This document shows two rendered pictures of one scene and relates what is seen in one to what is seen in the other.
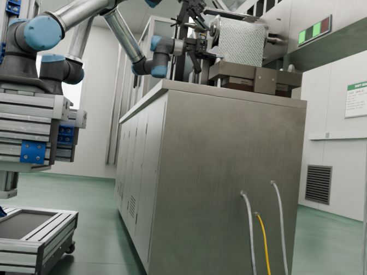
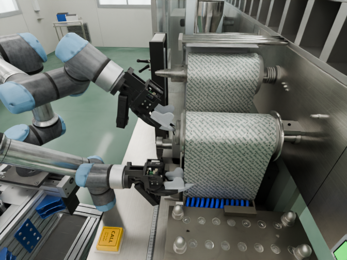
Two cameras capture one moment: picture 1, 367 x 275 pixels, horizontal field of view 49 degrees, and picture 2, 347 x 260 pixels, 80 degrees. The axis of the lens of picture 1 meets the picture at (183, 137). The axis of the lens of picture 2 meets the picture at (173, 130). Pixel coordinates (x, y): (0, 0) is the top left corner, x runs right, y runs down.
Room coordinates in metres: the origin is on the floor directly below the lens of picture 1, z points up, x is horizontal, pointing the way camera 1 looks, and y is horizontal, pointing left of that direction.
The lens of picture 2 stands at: (1.52, -0.21, 1.62)
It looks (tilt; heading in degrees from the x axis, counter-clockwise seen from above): 36 degrees down; 16
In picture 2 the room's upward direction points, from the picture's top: straight up
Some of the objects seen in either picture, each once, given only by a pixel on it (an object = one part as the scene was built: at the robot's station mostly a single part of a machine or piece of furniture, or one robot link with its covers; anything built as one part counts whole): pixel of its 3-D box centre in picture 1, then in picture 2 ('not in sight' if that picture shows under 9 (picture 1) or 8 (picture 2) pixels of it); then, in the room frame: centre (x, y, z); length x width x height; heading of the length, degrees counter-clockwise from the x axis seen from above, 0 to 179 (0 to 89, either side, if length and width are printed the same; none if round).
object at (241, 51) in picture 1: (240, 57); (221, 181); (1.96, -0.24, 1.11); 0.23 x 0.01 x 0.18; 103
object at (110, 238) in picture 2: not in sight; (110, 238); (1.78, 0.09, 0.91); 0.07 x 0.07 x 0.02; 13
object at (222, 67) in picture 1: (254, 76); (234, 239); (1.85, -0.30, 1.00); 0.40 x 0.16 x 0.06; 103
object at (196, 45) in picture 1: (194, 48); (145, 176); (1.91, -0.01, 1.12); 0.12 x 0.08 x 0.09; 103
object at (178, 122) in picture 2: (213, 29); (179, 132); (1.99, -0.09, 1.25); 0.07 x 0.02 x 0.07; 13
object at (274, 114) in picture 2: (261, 38); (270, 135); (2.05, -0.35, 1.25); 0.15 x 0.01 x 0.15; 13
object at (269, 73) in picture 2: not in sight; (266, 75); (2.30, -0.33, 1.34); 0.07 x 0.07 x 0.07; 13
